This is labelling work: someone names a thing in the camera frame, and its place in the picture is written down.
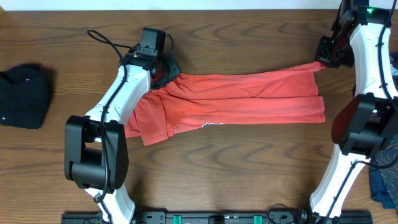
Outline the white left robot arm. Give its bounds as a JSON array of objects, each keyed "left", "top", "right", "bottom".
[{"left": 62, "top": 53, "right": 180, "bottom": 223}]

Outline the folded black garment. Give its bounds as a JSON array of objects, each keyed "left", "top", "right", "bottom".
[{"left": 1, "top": 63, "right": 50, "bottom": 129}]

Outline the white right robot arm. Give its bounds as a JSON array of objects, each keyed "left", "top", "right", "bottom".
[{"left": 300, "top": 0, "right": 397, "bottom": 223}]

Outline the red orange t-shirt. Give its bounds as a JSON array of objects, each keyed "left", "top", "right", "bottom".
[{"left": 125, "top": 62, "right": 325, "bottom": 146}]

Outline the dark patterned garment pile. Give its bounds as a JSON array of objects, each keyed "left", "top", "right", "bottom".
[{"left": 368, "top": 52, "right": 398, "bottom": 211}]

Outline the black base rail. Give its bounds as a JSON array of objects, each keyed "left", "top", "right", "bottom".
[{"left": 60, "top": 210, "right": 373, "bottom": 224}]

